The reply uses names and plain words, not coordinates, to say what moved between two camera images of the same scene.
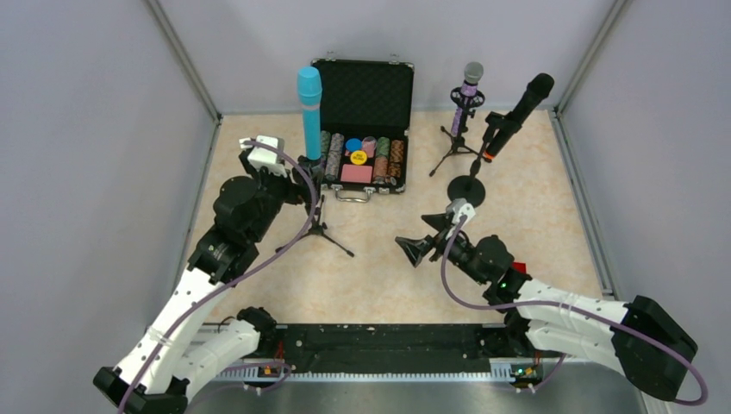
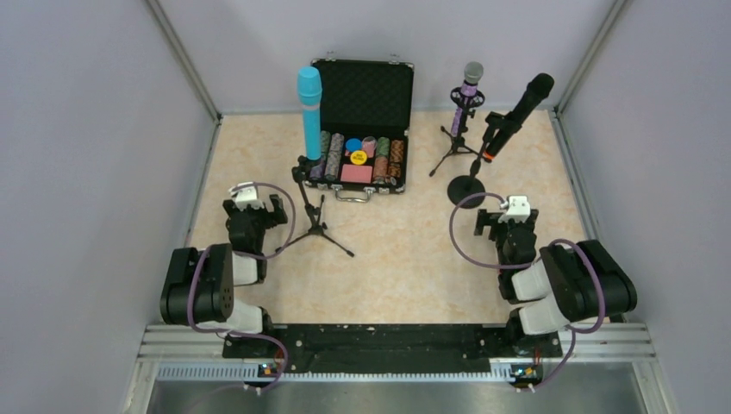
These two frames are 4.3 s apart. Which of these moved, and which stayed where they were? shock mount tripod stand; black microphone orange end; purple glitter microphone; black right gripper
Moved: black right gripper
Stayed: shock mount tripod stand; purple glitter microphone; black microphone orange end
